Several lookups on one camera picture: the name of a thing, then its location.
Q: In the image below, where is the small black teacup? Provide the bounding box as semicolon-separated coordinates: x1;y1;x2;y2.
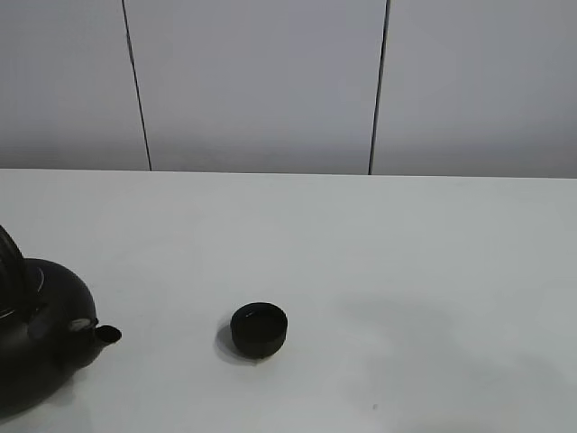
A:
230;302;289;360

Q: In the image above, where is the black cast iron teapot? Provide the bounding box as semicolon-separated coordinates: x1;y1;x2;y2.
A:
1;230;122;417

